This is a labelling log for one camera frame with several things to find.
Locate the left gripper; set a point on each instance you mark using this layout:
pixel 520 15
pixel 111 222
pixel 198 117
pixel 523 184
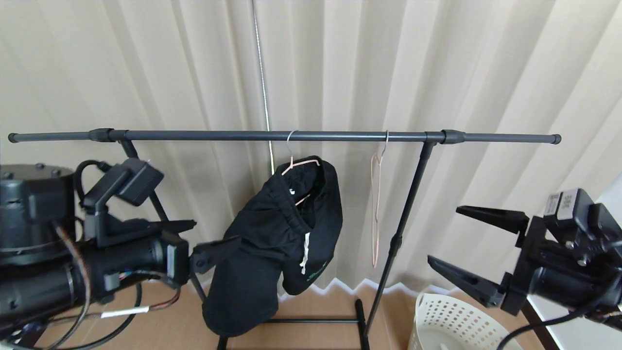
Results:
pixel 97 277

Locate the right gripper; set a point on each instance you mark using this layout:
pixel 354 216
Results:
pixel 559 277

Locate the black shorts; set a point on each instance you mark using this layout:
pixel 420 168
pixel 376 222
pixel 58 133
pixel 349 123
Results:
pixel 272 233

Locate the pink clothes hanger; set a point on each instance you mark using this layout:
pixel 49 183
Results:
pixel 374 204
pixel 301 163

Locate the white laundry basket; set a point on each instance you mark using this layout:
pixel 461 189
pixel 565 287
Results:
pixel 452 321

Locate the black clothes rack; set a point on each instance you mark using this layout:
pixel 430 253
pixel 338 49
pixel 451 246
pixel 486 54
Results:
pixel 340 135

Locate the beige curtain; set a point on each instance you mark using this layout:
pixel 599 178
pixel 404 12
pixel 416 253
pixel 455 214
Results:
pixel 146 63

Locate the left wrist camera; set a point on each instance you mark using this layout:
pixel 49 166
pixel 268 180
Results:
pixel 131 182

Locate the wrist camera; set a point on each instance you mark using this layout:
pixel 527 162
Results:
pixel 578 218
pixel 131 182

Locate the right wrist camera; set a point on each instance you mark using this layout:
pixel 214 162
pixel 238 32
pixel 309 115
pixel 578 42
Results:
pixel 578 218

